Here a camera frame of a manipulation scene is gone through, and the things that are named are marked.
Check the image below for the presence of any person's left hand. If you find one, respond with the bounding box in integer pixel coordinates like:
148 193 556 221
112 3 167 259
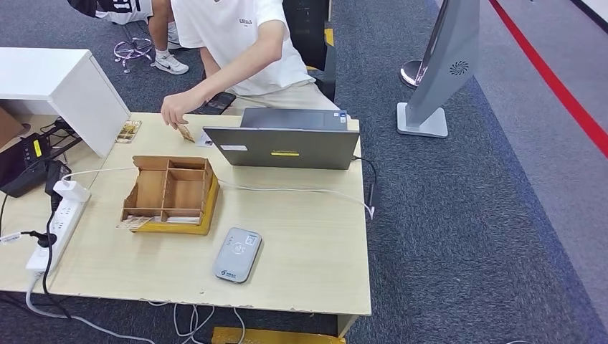
160 90 210 130

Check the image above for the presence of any patterned room key card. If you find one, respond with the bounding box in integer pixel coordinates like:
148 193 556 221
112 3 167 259
176 122 197 144
116 216 156 233

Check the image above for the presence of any picture card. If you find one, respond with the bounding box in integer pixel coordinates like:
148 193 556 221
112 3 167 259
115 120 143 144

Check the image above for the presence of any person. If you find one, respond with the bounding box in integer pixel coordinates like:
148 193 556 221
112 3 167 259
160 0 341 130
66 0 190 76

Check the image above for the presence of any grey card reader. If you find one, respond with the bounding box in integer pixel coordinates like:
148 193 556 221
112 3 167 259
212 226 263 285

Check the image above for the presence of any dark phone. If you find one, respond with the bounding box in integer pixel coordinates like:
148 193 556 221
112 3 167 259
196 91 237 116

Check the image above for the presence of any chrome stool base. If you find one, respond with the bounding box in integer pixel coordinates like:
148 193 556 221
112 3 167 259
113 21 155 75

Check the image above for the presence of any wooden compartment box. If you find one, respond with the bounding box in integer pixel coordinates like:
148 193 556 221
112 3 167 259
119 156 214 225

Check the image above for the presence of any yellow base tray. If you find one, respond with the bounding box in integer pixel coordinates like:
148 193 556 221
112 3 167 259
133 174 221 237

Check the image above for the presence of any grey laptop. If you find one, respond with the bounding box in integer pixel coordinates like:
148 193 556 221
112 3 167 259
202 107 361 171

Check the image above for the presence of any white cabinet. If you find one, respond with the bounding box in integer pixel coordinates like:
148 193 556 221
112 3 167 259
0 46 131 158

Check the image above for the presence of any white charger block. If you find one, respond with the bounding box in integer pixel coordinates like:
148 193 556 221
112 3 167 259
52 180 91 204

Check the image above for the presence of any black power adapter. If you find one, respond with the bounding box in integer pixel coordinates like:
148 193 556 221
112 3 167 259
44 160 73 212

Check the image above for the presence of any black chair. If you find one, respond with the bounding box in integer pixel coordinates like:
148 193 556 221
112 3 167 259
283 0 338 103

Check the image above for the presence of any black device yellow label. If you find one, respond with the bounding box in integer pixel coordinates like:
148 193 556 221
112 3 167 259
0 133 53 199

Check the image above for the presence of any white power strip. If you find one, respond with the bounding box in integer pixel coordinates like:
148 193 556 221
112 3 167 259
24 196 87 275

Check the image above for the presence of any brown cardboard box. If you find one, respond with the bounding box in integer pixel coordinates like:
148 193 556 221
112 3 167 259
0 106 24 149

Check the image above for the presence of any chrome stanchion base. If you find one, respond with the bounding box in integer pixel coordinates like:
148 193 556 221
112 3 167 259
399 59 427 90

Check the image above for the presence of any grey kiosk stand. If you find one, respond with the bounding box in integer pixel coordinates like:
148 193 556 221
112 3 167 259
396 0 481 139

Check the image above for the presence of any white desk leg panel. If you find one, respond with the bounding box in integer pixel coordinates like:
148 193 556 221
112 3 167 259
337 314 358 339

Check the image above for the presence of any white charging cable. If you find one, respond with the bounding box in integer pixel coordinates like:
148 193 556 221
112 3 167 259
60 167 376 221

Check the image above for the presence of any black plug with cable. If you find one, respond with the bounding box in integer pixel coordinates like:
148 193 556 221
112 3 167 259
19 209 73 321

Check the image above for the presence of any black laptop power cable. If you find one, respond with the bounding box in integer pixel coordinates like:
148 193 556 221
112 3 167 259
351 155 383 213

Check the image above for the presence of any white power strip cord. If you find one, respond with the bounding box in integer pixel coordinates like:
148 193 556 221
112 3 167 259
24 272 158 344

